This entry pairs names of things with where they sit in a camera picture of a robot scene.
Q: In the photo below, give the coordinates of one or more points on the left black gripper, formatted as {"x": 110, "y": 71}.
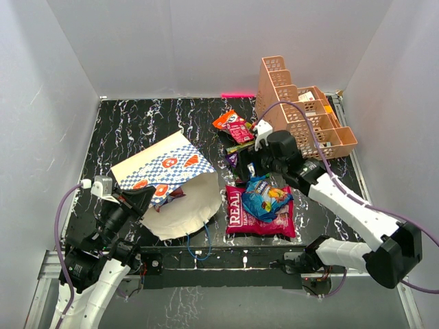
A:
{"x": 137, "y": 199}

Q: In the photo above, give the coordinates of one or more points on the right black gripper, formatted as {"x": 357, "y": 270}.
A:
{"x": 250, "y": 155}

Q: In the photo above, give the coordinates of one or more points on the purple snack packet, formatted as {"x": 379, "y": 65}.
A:
{"x": 232, "y": 160}
{"x": 173, "y": 195}

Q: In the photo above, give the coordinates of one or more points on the blue snack bag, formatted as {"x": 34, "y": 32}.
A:
{"x": 262, "y": 200}

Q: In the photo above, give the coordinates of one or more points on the pink red snack packet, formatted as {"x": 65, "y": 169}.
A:
{"x": 239, "y": 132}

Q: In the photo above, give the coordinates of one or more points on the blue checkered paper bag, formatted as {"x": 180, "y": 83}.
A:
{"x": 167, "y": 165}

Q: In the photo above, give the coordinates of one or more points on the orange Fox's fruits candy bag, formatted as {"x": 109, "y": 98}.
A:
{"x": 229, "y": 117}

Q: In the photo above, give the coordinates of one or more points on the pink REAL chips bag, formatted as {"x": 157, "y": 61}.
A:
{"x": 242, "y": 222}

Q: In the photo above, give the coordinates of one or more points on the colourful candy packet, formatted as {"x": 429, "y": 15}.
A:
{"x": 251, "y": 170}

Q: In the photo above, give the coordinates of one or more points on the green yellow snack bag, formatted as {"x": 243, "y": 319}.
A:
{"x": 236, "y": 148}

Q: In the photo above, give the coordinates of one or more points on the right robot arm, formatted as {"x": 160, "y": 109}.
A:
{"x": 390, "y": 248}

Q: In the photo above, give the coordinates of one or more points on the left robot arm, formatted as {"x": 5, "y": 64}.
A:
{"x": 91, "y": 272}

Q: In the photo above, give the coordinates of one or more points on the pink tape strip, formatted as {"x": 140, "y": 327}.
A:
{"x": 234, "y": 95}

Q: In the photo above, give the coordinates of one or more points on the orange plastic file organizer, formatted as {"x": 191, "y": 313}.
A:
{"x": 287, "y": 107}

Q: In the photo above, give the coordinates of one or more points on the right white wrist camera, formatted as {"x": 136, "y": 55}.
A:
{"x": 262, "y": 130}

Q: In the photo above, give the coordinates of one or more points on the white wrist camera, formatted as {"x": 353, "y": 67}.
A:
{"x": 101, "y": 187}
{"x": 262, "y": 130}

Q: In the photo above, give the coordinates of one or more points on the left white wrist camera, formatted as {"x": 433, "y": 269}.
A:
{"x": 101, "y": 187}

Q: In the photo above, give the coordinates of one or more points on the aluminium base frame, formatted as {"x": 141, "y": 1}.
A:
{"x": 209, "y": 258}

